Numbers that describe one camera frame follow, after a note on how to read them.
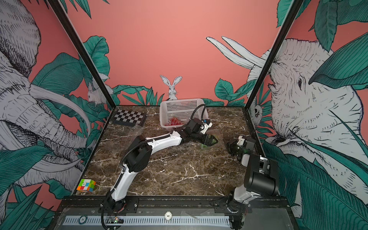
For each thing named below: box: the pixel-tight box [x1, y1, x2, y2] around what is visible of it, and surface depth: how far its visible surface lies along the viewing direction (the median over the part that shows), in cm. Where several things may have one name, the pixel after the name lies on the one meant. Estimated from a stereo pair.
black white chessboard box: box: [112, 109, 148, 127], surface depth 110 cm
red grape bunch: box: [164, 116, 184, 127], surface depth 104 cm
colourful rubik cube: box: [76, 178, 97, 193], surface depth 78 cm
